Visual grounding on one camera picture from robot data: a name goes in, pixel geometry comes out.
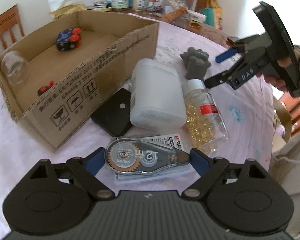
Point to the grey toy figure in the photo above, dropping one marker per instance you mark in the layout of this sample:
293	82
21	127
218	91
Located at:
196	65

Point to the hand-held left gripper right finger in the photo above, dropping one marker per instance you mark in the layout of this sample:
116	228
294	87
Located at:
198	161

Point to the stack of papers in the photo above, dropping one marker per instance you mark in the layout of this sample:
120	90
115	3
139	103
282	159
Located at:
101	4

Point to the clear bottle of yellow capsules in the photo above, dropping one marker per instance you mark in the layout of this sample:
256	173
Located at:
205	120

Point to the person's right hand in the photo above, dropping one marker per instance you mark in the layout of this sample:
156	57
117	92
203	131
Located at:
277	83

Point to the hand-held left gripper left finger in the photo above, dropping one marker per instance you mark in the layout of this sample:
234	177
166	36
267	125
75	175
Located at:
95	161

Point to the gold tissue pack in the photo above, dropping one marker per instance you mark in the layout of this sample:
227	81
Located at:
65	7

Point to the dark lid glass jar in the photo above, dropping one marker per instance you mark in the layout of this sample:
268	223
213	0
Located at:
120	2

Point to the clear plastic jar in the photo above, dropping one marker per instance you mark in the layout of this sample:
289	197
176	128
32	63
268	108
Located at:
13	67

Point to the correction tape package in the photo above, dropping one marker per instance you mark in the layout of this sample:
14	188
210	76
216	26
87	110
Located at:
170	140

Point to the pink floral tablecloth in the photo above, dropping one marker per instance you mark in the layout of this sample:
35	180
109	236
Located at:
240	120

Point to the small white box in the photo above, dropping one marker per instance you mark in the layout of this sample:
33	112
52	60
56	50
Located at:
198	18

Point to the person's grey clothing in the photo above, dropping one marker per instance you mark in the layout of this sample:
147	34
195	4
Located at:
295	180

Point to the teal paper bag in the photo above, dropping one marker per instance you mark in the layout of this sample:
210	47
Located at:
212	17

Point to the red toy train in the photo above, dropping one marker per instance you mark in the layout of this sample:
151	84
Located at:
43	90

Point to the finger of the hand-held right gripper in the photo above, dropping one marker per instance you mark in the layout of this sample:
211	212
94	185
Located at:
216	79
226	55

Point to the translucent white plastic container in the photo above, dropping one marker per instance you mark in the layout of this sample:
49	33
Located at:
155	97

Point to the black rectangular case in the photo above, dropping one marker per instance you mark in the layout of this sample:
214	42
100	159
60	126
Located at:
112	115

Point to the dark cube toy red wheels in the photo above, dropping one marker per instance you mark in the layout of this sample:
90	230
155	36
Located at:
65	40

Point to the green lid jar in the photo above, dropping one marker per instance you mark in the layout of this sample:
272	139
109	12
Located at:
138	2

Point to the cardboard box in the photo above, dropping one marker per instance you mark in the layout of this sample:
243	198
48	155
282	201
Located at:
102	67

